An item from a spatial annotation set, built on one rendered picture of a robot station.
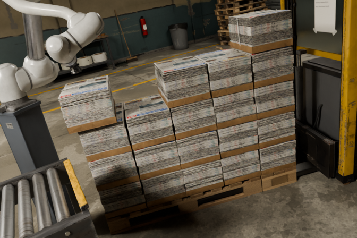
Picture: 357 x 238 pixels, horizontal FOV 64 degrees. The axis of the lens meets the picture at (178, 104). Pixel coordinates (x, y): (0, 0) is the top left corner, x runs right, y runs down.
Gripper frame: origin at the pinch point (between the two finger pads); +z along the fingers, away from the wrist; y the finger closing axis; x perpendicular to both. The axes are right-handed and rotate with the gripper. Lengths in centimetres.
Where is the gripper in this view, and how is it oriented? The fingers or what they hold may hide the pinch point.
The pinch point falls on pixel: (77, 69)
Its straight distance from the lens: 173.3
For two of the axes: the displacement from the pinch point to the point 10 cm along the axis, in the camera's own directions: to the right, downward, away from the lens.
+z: -1.1, 1.5, 9.8
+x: 9.6, -2.2, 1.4
